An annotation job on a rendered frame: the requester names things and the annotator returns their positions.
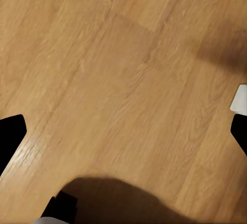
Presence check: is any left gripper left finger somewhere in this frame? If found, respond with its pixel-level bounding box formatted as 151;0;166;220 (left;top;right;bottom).
0;114;27;175

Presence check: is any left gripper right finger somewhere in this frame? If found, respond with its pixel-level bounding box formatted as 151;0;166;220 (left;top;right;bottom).
231;114;247;155

